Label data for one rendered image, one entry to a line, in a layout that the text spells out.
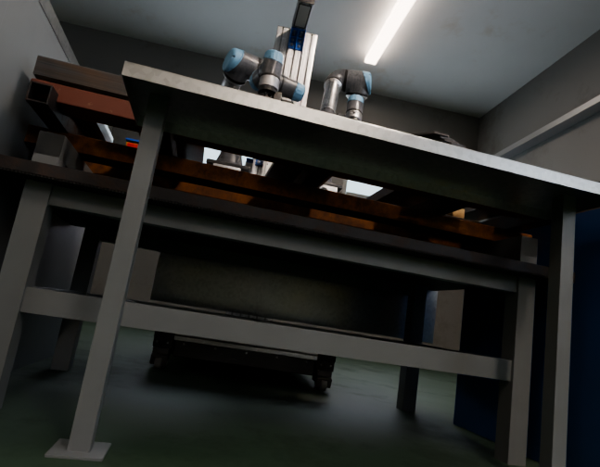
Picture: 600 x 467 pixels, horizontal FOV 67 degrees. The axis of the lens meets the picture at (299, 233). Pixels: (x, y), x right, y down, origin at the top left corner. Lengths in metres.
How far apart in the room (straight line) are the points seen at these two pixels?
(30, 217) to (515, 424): 1.43
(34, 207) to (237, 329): 0.58
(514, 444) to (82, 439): 1.15
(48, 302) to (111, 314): 0.29
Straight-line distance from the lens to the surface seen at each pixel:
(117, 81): 1.34
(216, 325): 1.21
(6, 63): 1.33
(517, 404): 1.56
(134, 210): 1.01
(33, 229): 1.27
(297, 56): 2.93
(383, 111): 5.92
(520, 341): 1.55
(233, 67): 2.21
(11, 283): 1.27
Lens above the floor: 0.31
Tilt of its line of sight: 11 degrees up
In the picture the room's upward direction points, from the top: 9 degrees clockwise
